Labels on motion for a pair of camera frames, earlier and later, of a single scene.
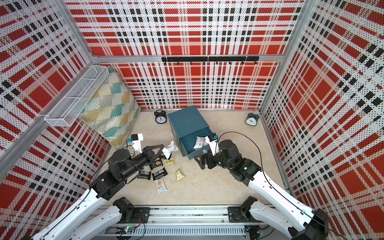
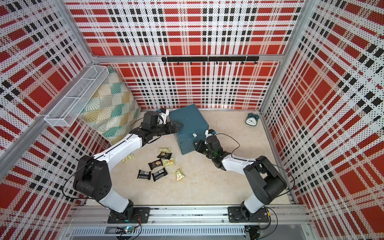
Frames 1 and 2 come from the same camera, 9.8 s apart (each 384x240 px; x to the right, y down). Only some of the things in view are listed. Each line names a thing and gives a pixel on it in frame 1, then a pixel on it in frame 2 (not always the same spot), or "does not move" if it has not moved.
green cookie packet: x=169 y=162 does not move
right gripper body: x=215 y=160 → x=208 y=153
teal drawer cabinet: x=187 y=124 does not move
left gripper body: x=143 y=160 → x=162 y=129
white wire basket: x=68 y=108 does not move
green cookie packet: x=179 y=174 does not move
